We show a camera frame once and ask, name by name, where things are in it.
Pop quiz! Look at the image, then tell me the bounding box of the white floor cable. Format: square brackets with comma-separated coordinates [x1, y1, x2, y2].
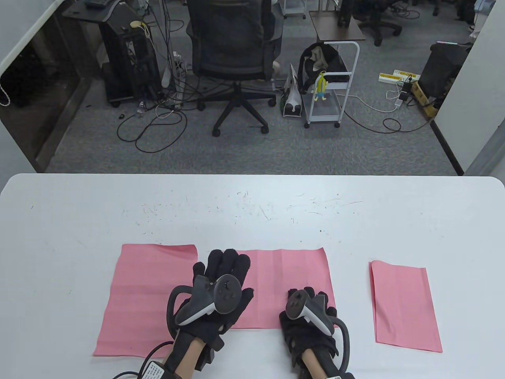
[342, 90, 404, 114]

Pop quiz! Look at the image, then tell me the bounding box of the black glove cable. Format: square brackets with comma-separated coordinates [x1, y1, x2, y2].
[112, 340, 175, 379]

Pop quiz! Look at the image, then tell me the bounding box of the white yellow power strip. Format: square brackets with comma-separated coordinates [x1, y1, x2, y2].
[378, 69, 418, 84]

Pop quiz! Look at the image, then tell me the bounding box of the black mesh office chair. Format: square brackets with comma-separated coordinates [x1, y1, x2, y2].
[185, 0, 284, 138]

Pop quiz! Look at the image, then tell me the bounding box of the small folded pink cloth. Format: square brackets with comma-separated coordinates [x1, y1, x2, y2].
[369, 260, 443, 353]

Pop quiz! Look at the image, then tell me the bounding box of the black swivel chair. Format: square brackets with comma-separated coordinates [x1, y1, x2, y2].
[352, 0, 403, 47]

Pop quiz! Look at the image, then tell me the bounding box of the brown side table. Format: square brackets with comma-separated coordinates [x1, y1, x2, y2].
[309, 10, 367, 42]

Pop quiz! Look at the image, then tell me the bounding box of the yellow toy figure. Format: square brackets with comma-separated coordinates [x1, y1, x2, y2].
[313, 71, 329, 103]

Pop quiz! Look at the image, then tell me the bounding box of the person's left hand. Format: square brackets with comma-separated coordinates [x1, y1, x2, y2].
[170, 249, 255, 352]

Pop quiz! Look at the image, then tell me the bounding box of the person's right hand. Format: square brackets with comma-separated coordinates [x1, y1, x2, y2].
[279, 288, 340, 359]

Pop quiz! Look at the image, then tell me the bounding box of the black bag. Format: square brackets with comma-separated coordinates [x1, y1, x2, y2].
[298, 43, 349, 94]

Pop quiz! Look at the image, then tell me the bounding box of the person's right forearm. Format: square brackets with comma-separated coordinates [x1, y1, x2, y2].
[297, 347, 348, 379]

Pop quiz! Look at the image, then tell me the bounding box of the white rolling cart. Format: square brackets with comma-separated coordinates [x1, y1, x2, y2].
[303, 40, 361, 129]

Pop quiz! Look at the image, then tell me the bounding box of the white metal rack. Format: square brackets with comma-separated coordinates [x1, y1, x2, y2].
[281, 0, 307, 19]

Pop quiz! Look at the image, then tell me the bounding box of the pink cloth folded in half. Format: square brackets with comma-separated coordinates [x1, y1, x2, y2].
[230, 248, 337, 330]

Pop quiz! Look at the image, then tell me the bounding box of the black box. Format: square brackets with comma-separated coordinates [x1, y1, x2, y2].
[417, 41, 473, 100]

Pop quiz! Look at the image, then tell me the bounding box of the black looped floor cable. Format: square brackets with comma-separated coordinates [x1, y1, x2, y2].
[116, 103, 188, 154]

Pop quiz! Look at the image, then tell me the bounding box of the black grey glove-mounted controller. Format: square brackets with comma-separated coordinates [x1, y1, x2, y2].
[166, 273, 242, 339]
[284, 289, 351, 372]

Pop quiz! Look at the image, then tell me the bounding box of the person's left forearm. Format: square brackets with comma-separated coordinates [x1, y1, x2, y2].
[162, 334, 215, 379]

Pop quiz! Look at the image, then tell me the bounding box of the large pink cloth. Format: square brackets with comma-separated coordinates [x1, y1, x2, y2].
[93, 244, 198, 358]

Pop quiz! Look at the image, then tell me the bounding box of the white shopping bag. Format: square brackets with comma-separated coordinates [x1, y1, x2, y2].
[281, 63, 304, 118]

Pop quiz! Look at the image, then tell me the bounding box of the cardboard box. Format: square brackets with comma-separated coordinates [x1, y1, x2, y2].
[410, 81, 439, 118]

